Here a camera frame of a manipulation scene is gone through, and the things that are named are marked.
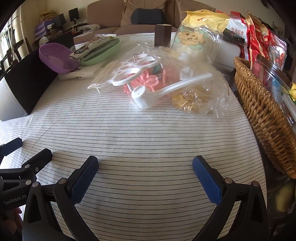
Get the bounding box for dark wooden chair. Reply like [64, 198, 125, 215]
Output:
[0, 38, 33, 72]

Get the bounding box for clear zip bag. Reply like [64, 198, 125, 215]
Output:
[251, 54, 296, 126]

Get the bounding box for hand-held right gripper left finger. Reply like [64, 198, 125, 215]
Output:
[22, 155, 99, 241]

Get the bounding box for small brown box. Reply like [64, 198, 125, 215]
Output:
[154, 24, 172, 47]

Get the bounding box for yellow folded fabric pile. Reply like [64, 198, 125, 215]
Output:
[40, 10, 58, 21]

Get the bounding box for large clear plastic bag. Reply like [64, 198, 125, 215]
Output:
[128, 42, 236, 118]

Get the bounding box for white storage box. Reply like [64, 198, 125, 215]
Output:
[213, 39, 242, 72]

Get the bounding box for white red snack packet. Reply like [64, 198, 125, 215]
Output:
[223, 15, 249, 35]

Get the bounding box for bag of yellow pieces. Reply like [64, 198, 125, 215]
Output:
[171, 86, 215, 115]

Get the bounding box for purple plastic bowl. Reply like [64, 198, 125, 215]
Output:
[39, 43, 80, 73]

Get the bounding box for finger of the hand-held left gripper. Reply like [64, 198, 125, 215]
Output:
[0, 138, 23, 158]
[0, 148, 53, 186]

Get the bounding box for dark blue storage box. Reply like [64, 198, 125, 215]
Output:
[0, 31, 75, 122]

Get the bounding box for white massager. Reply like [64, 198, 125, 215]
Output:
[83, 24, 101, 33]

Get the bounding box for black speaker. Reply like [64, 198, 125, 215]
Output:
[68, 8, 79, 22]
[54, 13, 67, 27]

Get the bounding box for brown white packet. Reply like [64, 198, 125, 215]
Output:
[70, 34, 116, 58]

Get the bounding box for wicker basket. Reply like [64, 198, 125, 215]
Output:
[233, 56, 296, 179]

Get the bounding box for green plastic tray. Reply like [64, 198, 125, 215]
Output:
[80, 38, 121, 66]

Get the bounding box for brown sofa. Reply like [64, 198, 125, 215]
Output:
[87, 0, 222, 35]

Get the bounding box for black remote control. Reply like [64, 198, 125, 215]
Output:
[222, 29, 245, 43]

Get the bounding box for bunch of bananas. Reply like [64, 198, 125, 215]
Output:
[287, 82, 296, 102]

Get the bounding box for yellow top clear bag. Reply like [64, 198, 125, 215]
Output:
[170, 9, 230, 64]

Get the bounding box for pink flower mould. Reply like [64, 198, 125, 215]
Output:
[124, 68, 167, 93]

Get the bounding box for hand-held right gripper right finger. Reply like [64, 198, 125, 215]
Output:
[192, 155, 270, 241]

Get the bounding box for black cushion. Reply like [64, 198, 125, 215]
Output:
[131, 8, 167, 25]

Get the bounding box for purple tissue packs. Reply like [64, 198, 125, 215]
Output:
[35, 20, 56, 39]

